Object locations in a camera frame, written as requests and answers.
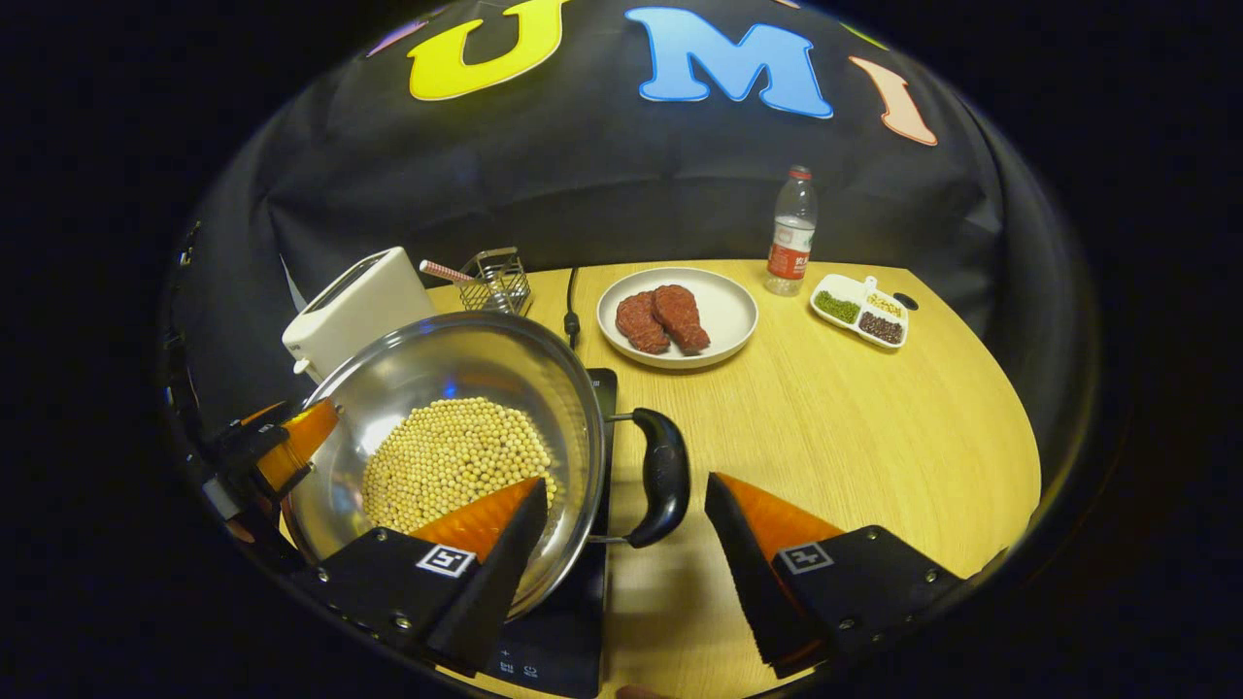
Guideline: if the small wire basket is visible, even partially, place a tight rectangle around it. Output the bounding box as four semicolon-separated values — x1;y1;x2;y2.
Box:
456;247;533;316

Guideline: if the red meat patty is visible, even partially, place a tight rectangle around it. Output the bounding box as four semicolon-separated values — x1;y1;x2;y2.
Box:
652;284;712;355
616;291;671;355

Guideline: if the white round plate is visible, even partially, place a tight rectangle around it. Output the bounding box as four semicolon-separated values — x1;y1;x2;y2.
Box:
596;267;759;370

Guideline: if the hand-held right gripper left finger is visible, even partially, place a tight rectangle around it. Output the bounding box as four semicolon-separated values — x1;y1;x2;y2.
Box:
291;476;551;677

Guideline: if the pile of soybeans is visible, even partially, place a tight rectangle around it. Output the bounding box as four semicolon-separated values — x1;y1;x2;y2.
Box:
361;396;556;535

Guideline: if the clear plastic water bottle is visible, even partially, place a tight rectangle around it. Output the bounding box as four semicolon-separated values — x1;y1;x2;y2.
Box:
763;165;819;297

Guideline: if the black induction cooktop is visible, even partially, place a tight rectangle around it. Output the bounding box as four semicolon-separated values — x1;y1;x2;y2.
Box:
486;367;620;699

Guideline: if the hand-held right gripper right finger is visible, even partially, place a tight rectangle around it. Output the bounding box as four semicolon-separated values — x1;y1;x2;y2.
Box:
704;472;967;679

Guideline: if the steel pot with black handles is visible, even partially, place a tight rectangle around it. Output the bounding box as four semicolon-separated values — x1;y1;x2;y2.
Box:
282;311;692;622

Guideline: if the white divided bean dish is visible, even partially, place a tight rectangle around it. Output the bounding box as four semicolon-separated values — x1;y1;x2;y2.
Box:
809;273;911;350

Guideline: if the white toaster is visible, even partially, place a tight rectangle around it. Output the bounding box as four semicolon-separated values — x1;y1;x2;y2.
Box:
282;246;438;384

